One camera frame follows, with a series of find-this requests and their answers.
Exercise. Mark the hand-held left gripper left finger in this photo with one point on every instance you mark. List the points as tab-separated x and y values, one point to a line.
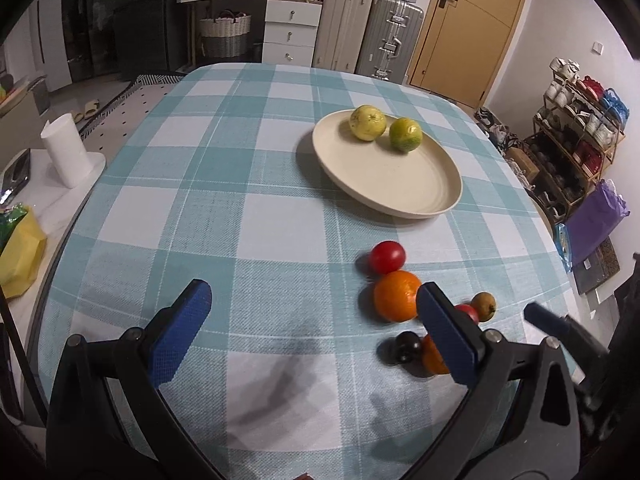
180	330

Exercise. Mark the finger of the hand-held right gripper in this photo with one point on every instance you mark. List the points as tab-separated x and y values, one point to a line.
547	320

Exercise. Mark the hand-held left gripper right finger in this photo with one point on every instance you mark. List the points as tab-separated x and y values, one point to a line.
447	335

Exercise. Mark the orange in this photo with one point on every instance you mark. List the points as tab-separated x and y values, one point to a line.
397	296
432	357

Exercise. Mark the red tomato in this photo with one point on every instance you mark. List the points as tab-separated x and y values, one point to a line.
469	312
387	256

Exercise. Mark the dark purple plum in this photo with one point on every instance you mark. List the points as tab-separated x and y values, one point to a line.
407	347

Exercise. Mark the small brown pear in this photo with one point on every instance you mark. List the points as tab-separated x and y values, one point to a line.
484	306

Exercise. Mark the cream round plate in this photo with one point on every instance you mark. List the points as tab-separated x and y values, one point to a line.
390	185

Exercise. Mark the blue plastic bag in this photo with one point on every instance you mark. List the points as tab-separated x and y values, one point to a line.
562	247

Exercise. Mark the dark doormat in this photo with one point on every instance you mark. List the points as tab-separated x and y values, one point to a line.
597	265

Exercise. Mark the purple bag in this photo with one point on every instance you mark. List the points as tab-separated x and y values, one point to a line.
595	220

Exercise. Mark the teal checked tablecloth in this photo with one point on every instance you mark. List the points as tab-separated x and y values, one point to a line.
240	220

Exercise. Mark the cardboard box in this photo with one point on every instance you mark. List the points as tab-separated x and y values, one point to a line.
524	162

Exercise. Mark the wooden shoe rack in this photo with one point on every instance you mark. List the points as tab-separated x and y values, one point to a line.
575	150

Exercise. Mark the yellow bag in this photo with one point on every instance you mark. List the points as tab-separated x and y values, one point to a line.
20	255

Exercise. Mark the pile of shoes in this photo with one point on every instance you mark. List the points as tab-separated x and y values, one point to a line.
492	127

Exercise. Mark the green yellow guava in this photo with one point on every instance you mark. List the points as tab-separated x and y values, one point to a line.
406	135

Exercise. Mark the white paper towel roll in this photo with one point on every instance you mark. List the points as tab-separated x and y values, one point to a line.
62	150

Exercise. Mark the silver metal object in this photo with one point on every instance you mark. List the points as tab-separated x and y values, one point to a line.
15	175

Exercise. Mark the pair of beige slippers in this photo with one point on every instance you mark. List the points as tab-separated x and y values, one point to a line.
90	110

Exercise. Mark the patterned rug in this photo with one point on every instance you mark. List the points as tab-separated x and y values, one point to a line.
130	95

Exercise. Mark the black fridge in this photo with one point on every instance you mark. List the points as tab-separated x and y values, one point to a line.
140	35

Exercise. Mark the woven basket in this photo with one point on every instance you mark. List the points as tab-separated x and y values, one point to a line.
225	35

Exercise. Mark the silver suitcase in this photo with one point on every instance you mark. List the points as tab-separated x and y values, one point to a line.
392	35

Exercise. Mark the wooden door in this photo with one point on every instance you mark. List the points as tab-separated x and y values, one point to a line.
470	25

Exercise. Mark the beige suitcase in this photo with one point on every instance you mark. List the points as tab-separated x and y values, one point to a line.
342	25

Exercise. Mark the white desk with drawers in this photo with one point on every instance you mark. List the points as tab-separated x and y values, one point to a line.
290	20

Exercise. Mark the dark wardrobe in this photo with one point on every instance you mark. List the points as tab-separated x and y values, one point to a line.
85	15

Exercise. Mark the white light switch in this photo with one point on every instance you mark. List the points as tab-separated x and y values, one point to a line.
598	47

